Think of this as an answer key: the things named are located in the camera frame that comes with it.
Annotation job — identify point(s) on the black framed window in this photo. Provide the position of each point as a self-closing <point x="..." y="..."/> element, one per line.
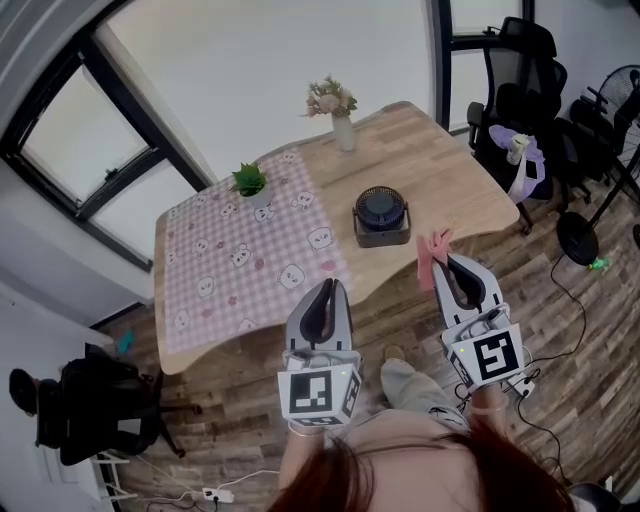
<point x="480" y="75"/>
<point x="85" y="140"/>

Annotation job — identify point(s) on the black swivel chair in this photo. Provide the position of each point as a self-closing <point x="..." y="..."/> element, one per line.
<point x="100" y="410"/>

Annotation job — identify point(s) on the black mesh office chair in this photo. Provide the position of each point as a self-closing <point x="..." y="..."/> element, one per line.
<point x="520" y="85"/>

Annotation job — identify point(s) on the green bottle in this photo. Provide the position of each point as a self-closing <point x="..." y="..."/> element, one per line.
<point x="599" y="263"/>

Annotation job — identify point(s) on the person's beige trouser leg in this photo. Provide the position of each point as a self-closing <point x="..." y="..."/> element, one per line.
<point x="415" y="395"/>

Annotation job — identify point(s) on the person's right forearm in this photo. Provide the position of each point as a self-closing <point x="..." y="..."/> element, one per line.
<point x="487" y="407"/>

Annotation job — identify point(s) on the person's beige top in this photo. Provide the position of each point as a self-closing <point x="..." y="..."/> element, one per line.
<point x="405" y="460"/>

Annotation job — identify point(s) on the small green potted plant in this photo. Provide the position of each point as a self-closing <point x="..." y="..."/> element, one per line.
<point x="250" y="182"/>

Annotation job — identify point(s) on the black low-back office chair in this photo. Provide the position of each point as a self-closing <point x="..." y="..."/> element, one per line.
<point x="585" y="135"/>

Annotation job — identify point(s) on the small dark desk fan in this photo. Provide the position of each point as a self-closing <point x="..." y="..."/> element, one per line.
<point x="380" y="212"/>

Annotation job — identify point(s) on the pink checked bear tablecloth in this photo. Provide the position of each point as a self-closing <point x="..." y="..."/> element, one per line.
<point x="240" y="260"/>

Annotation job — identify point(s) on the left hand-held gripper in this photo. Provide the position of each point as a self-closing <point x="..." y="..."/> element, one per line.
<point x="310" y="395"/>

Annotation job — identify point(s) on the white power strip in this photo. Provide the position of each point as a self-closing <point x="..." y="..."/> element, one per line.
<point x="524" y="387"/>
<point x="217" y="495"/>

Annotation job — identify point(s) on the white bottle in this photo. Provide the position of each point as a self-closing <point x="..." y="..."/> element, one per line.
<point x="516" y="149"/>

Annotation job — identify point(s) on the black standing fan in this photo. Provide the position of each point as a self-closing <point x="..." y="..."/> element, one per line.
<point x="577" y="237"/>

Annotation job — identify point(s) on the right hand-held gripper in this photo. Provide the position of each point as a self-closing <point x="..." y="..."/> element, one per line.
<point x="492" y="355"/>

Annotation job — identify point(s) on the teal object on floor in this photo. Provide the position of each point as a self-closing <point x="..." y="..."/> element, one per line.
<point x="125" y="341"/>

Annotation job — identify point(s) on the person's tan shoe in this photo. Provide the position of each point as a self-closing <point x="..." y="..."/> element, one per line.
<point x="395" y="353"/>

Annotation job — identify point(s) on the person's left forearm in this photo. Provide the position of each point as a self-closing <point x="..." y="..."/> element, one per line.
<point x="300" y="460"/>

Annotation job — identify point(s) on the pink cloth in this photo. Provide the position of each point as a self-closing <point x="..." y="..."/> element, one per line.
<point x="426" y="265"/>

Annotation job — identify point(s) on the purple bag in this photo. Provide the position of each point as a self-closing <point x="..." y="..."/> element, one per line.
<point x="537" y="175"/>

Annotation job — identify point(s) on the white vase with flowers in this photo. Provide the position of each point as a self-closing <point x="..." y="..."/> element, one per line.
<point x="343" y="130"/>

